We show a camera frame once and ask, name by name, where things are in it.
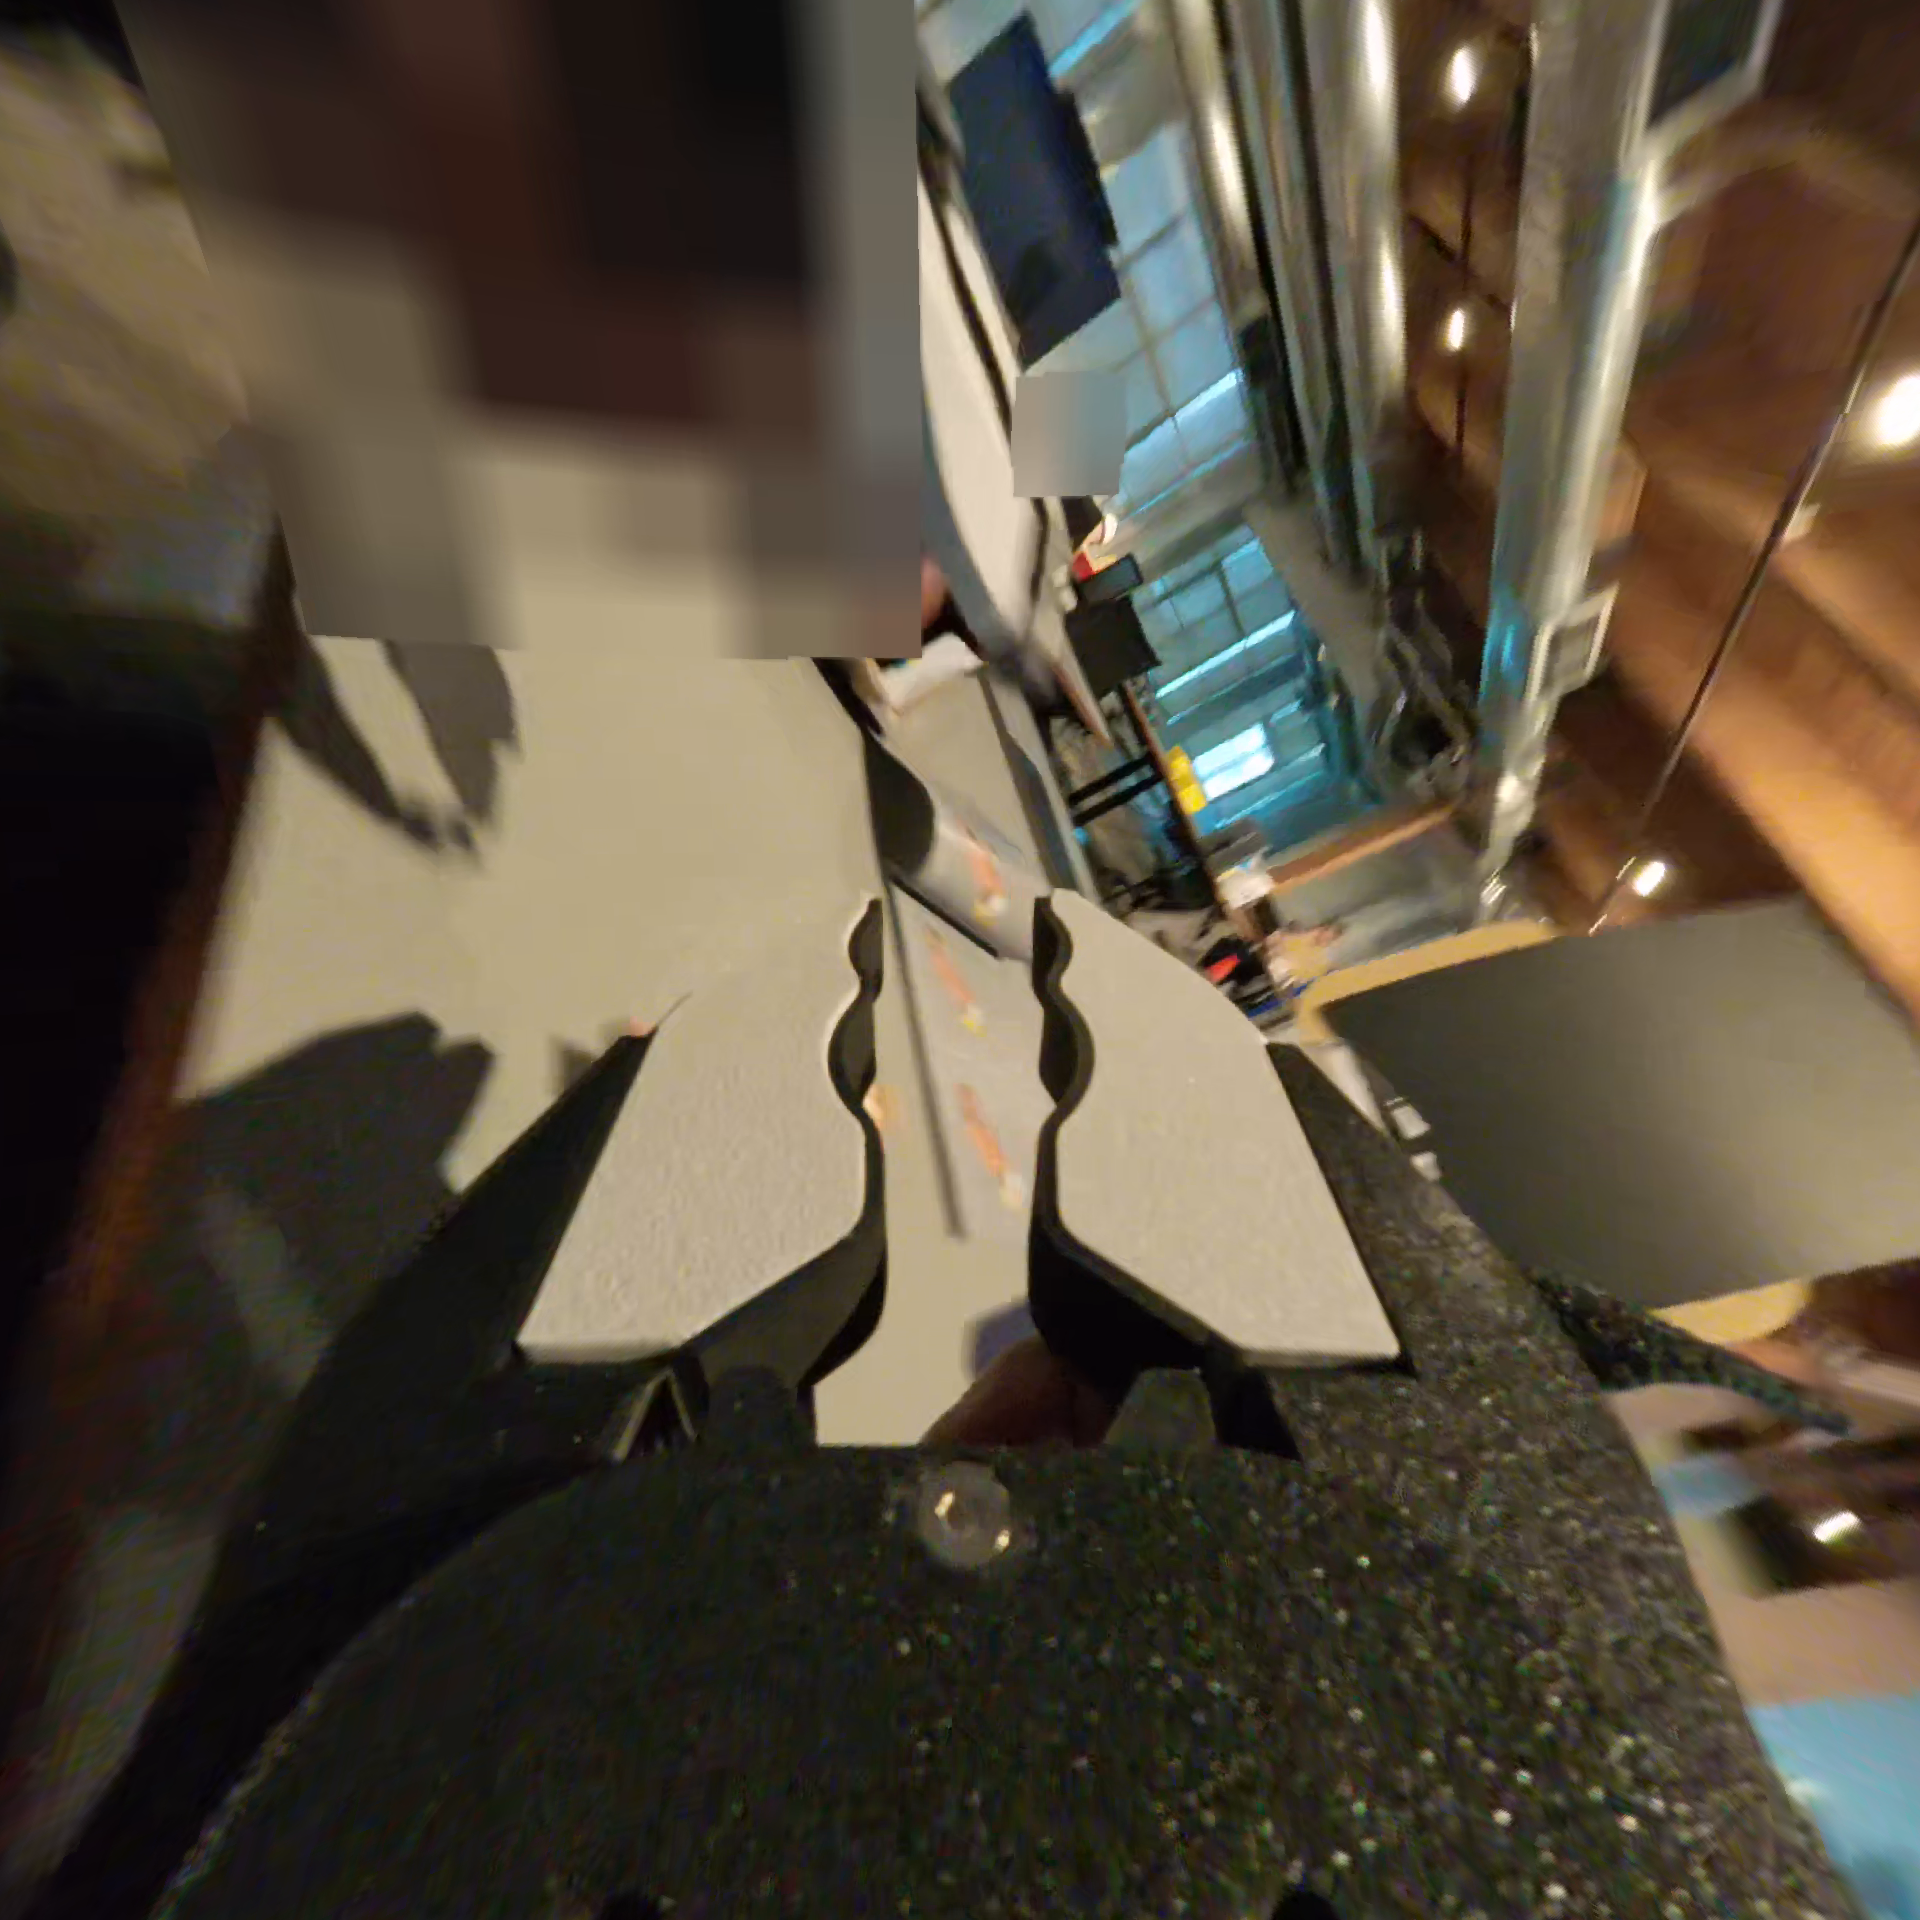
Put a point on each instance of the ceiling lamp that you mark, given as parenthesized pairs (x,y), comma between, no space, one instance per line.
(1449,327)
(1460,72)
(1650,879)
(1896,414)

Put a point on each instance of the silver ventilation duct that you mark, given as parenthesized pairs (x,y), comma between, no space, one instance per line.
(1578,452)

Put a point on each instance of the person's right hand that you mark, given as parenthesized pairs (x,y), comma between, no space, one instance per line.
(1020,1400)

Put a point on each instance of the dark wall screen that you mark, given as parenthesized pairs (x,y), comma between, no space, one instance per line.
(1034,180)

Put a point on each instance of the grey instruction booklet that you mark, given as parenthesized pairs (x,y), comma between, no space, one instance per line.
(990,1081)

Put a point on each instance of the dark grey panel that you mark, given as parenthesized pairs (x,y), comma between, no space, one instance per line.
(1591,1095)

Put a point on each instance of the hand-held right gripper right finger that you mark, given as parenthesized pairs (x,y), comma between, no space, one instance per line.
(1215,1190)

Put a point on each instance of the grey desk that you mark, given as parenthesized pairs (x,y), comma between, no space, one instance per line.
(633,841)

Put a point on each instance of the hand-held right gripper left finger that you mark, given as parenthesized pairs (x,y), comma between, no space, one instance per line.
(704,1169)

